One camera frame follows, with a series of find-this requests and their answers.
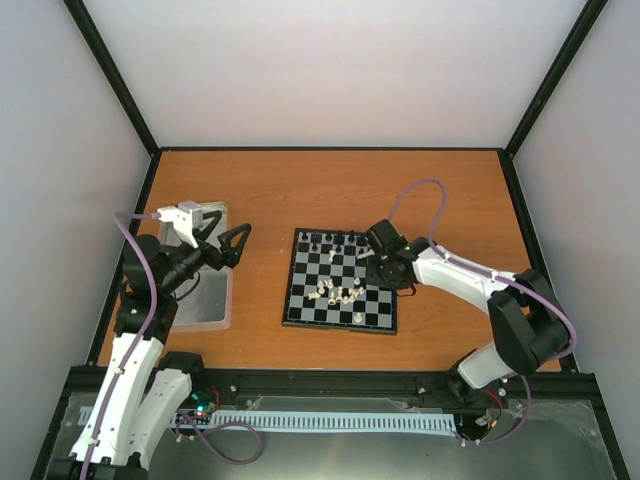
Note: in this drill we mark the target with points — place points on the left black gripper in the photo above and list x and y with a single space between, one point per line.
230 256

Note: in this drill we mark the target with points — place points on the white chess knight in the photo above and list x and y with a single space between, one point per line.
355 294

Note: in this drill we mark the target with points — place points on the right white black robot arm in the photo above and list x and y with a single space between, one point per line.
527 323

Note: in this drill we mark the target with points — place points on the black magnetic chess board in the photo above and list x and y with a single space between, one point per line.
311 272

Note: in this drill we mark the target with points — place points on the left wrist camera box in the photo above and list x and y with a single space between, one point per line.
185 217

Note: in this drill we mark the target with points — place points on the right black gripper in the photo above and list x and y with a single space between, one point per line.
373 278

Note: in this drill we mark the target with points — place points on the black aluminium frame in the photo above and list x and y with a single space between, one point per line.
568 383

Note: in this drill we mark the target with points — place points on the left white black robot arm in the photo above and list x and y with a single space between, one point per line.
144 385

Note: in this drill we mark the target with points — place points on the silver metal tin lid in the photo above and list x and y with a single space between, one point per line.
168 237

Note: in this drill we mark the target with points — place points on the small electronics board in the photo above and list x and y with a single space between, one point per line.
205 402

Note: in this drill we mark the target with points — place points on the light blue cable duct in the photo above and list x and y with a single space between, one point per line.
333 422

